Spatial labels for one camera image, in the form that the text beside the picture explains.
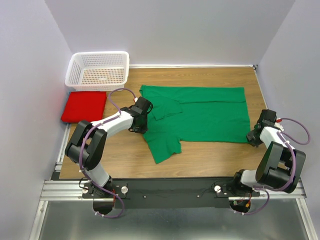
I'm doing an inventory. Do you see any green t shirt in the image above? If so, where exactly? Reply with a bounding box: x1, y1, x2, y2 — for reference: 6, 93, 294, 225
139, 85, 251, 164

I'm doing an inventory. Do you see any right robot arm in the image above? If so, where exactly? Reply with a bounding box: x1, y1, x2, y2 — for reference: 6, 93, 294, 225
230, 109, 306, 196

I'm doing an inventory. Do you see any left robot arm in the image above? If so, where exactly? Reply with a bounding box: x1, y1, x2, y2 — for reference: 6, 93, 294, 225
64, 96, 153, 198

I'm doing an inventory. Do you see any folded red t shirt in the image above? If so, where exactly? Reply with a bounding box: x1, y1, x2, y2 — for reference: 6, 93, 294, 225
60, 91, 107, 124

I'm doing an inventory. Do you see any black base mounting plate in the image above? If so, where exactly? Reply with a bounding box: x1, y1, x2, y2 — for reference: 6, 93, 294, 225
82, 176, 261, 210

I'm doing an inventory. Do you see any white plastic perforated basket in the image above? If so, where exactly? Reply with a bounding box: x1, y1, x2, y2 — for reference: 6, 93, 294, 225
64, 51, 130, 92

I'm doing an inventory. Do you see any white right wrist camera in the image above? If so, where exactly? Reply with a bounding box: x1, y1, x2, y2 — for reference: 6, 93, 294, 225
274, 118, 285, 132

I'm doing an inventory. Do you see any aluminium frame rail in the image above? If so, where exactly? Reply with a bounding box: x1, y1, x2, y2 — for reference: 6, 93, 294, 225
28, 122, 313, 240

